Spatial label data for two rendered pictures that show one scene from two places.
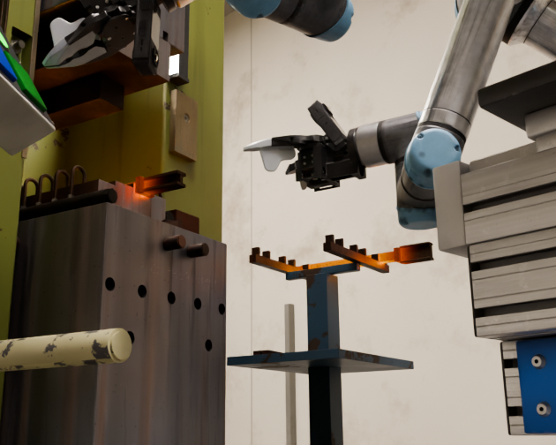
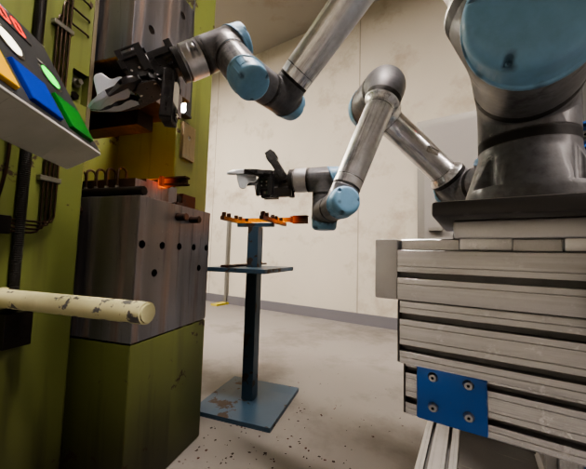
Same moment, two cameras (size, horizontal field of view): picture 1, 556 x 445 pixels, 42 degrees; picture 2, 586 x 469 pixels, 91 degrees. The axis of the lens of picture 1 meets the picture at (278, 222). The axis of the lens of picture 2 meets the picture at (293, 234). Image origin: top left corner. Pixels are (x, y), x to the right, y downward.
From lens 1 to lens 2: 0.40 m
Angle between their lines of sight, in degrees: 18
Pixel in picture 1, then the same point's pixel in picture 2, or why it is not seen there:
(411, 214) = (321, 224)
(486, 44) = (377, 138)
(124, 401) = not seen: hidden behind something
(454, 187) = (392, 258)
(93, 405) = not seen: hidden behind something
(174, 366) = (179, 283)
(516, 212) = (440, 288)
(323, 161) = (273, 185)
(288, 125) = (233, 136)
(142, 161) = (163, 159)
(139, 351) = (160, 279)
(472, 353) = (305, 245)
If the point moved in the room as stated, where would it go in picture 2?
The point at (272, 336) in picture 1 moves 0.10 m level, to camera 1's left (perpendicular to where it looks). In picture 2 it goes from (220, 229) to (214, 229)
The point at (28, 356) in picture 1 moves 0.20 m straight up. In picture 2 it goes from (81, 312) to (88, 217)
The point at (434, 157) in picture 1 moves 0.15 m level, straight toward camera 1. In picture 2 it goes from (346, 204) to (363, 190)
